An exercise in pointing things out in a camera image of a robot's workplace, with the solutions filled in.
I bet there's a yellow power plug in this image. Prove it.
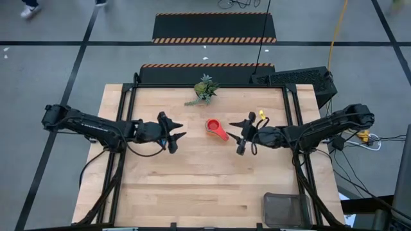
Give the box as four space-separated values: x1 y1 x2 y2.
354 129 372 144

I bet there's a thin black hanging cable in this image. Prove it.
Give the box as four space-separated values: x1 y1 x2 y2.
253 0 272 75

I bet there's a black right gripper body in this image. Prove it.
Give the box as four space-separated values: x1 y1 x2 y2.
236 111 285 156

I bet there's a black hazard-striped floor mat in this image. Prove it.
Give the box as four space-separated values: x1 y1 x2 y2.
152 12 277 44
138 62 276 85

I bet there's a potted succulent plant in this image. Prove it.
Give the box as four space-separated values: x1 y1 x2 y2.
184 73 222 107

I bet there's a red measuring cup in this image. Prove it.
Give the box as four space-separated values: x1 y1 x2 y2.
205 118 231 142

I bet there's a person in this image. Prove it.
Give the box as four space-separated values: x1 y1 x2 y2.
19 0 43 19

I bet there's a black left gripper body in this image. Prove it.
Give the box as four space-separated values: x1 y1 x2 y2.
133 110 179 155

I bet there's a thick yellow hanging cable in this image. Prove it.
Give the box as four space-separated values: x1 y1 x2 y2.
326 0 350 72

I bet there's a black perforated computer tower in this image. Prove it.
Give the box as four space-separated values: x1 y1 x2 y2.
250 65 338 109

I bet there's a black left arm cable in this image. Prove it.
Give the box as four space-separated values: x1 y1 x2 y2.
127 137 168 158

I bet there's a black screen edge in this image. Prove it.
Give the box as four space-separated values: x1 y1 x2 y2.
392 124 411 227

